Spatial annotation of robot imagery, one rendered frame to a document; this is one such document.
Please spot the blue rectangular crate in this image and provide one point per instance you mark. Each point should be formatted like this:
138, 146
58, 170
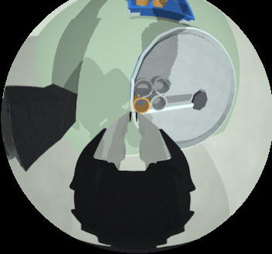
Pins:
173, 9

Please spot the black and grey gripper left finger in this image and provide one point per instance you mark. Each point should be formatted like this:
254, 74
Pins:
108, 146

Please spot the grey round turntable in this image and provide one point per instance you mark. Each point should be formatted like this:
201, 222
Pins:
203, 84

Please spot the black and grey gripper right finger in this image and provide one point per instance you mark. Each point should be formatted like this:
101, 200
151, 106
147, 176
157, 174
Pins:
157, 147

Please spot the bronze bushing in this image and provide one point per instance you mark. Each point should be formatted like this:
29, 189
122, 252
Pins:
159, 3
142, 2
144, 108

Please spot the grey metal sleeve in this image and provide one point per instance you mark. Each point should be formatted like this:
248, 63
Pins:
146, 93
161, 105
167, 85

